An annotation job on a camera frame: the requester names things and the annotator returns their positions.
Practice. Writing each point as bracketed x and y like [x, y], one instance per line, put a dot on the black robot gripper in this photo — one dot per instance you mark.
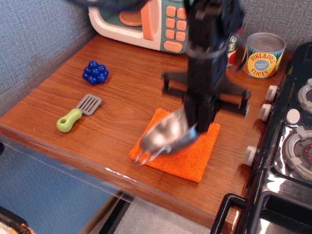
[205, 89]

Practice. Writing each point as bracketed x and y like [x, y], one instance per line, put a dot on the silver metal bowl with handles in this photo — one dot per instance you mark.
[170, 135]

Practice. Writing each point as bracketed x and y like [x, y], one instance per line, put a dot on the orange rag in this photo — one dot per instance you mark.
[189, 163]

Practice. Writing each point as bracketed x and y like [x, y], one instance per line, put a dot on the tomato sauce can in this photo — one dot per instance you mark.
[233, 47]

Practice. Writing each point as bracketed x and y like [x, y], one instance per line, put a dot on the pineapple slices can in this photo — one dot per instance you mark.
[263, 54]

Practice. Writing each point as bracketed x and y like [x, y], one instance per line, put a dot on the toy microwave teal and white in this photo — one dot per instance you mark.
[164, 26]

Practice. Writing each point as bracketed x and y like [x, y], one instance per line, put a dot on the orange plate in microwave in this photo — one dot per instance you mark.
[131, 18]

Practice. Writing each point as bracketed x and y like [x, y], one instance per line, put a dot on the blue toy grape cluster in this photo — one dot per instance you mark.
[95, 73]

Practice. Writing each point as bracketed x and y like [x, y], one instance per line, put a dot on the black toy stove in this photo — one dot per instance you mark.
[279, 197]

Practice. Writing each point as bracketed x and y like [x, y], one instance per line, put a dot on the grey spatula with green handle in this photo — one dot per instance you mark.
[87, 106]

